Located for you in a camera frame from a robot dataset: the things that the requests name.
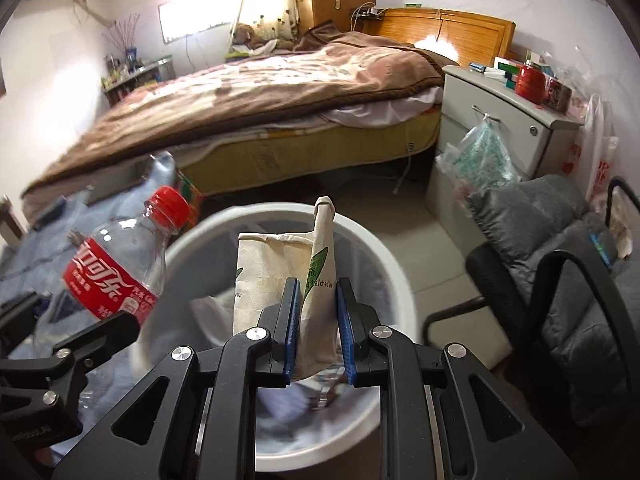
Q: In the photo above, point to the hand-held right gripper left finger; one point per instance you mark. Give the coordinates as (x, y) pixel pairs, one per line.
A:
(291, 330)

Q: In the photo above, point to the white plastic bags red print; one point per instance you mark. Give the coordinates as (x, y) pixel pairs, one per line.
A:
(597, 150)

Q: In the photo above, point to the clear plastic bag green print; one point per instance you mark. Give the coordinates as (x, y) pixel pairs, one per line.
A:
(480, 160)

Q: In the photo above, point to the dark grey handheld device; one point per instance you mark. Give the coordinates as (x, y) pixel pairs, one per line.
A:
(50, 214)

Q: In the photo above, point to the power strip with chargers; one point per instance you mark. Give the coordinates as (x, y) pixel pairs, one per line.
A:
(367, 11)

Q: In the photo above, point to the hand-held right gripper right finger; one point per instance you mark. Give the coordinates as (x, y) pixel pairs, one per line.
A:
(346, 330)

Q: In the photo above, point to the white plastic waste bin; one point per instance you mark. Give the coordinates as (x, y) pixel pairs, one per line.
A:
(382, 270)

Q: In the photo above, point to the grey office chair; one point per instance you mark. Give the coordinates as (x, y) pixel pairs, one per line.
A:
(545, 240)

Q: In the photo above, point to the wooden headboard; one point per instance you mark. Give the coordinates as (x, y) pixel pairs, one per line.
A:
(450, 30)

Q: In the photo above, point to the beige paper bag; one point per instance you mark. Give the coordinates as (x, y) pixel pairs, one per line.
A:
(270, 280)

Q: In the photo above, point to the bright window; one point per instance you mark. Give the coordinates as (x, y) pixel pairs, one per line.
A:
(200, 12)

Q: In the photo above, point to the white nightstand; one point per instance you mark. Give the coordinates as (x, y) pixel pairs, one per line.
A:
(500, 97)

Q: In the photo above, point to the dry branch decoration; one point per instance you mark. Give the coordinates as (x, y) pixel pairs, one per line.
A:
(125, 35)

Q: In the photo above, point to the cluttered shelf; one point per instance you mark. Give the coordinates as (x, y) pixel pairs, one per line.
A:
(135, 77)

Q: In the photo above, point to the bed with brown blanket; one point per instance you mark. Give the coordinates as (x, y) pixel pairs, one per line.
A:
(250, 90)

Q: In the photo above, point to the bed with yellow mattress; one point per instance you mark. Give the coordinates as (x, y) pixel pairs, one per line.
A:
(325, 152)

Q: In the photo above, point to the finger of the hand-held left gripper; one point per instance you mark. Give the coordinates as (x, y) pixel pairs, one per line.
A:
(17, 320)
(100, 335)

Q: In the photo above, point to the white bed sheet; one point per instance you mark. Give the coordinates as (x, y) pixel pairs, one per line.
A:
(390, 107)

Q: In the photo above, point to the clear bottle red label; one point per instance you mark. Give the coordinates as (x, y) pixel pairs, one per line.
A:
(115, 280)

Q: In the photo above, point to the stack of small boxes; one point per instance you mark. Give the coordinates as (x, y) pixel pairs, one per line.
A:
(500, 67)

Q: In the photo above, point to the red jar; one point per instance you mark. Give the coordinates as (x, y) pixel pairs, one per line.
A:
(530, 82)

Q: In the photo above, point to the dark red tin can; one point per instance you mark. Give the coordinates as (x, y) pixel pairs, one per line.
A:
(557, 94)

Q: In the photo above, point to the stuffed toy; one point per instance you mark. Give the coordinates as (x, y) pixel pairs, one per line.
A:
(250, 36)

